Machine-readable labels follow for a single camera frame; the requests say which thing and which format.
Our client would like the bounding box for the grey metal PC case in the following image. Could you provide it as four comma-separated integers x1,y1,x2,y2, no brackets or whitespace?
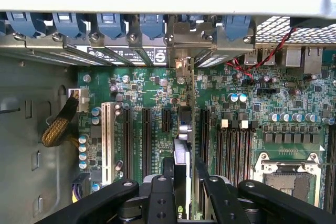
0,8,336,224

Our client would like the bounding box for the long black expansion slot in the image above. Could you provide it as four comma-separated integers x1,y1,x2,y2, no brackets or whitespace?
141,107,153,180
122,106,134,180
200,108,211,167

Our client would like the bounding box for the white expansion slot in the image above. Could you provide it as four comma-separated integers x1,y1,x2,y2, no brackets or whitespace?
101,101,116,187

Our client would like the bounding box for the black RAM slot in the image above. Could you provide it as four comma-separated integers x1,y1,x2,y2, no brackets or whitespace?
235,120,246,186
226,120,236,187
216,119,227,186
245,121,256,183

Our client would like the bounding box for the black white label sticker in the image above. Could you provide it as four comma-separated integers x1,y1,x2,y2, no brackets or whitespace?
87,46,167,66

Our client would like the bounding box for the black yellow braided cable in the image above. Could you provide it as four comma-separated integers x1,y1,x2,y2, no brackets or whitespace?
41,97,79,148

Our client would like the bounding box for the short black expansion slot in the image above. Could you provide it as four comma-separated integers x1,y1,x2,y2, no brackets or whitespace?
161,108,172,134

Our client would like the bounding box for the metal ethernet port block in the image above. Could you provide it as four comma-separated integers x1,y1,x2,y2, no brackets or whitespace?
301,46,324,76

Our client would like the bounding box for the green motherboard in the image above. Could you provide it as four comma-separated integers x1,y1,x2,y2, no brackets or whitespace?
77,50,336,216

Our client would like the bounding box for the black case fan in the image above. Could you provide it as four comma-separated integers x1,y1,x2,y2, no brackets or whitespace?
289,16,336,29

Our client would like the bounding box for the blue slot retention clip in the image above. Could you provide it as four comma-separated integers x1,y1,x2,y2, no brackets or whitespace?
51,12,87,39
225,15,252,41
139,13,166,40
6,11,36,38
96,13,127,40

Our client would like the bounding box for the metal USB port block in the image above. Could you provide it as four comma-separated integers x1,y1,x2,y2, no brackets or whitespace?
243,46,276,67

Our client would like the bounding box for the metal rear port block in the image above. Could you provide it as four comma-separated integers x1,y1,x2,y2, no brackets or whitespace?
275,47,302,68

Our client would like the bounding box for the red black twisted wire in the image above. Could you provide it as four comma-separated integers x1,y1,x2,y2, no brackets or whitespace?
225,26,298,83

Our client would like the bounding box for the white power connector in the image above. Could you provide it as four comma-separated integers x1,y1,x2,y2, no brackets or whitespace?
68,88,90,113

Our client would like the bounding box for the metal slot cover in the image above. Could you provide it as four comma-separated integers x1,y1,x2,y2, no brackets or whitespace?
51,32,106,66
195,27,257,69
127,33,156,67
12,31,77,66

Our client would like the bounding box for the CPU socket locking lever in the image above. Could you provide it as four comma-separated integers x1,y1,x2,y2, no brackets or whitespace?
261,161,336,168

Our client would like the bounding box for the metal CPU socket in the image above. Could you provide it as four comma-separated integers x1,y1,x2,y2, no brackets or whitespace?
253,151,323,208

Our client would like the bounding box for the purple yellow wire bundle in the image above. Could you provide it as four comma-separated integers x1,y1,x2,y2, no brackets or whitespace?
71,173,91,204

